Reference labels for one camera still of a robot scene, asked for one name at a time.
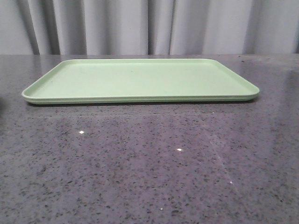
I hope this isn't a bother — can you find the grey pleated curtain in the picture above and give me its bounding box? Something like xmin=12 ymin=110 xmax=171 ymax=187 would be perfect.
xmin=0 ymin=0 xmax=299 ymax=55

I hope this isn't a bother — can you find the light green plastic tray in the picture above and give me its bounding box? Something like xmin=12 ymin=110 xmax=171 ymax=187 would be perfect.
xmin=22 ymin=58 xmax=259 ymax=105

